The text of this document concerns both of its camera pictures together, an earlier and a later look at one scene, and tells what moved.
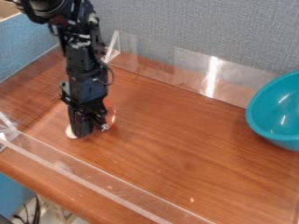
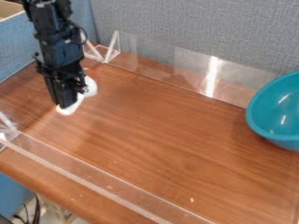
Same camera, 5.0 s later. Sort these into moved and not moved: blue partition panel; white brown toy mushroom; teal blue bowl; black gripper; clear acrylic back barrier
Moved: white brown toy mushroom; black gripper
Not moved: teal blue bowl; clear acrylic back barrier; blue partition panel
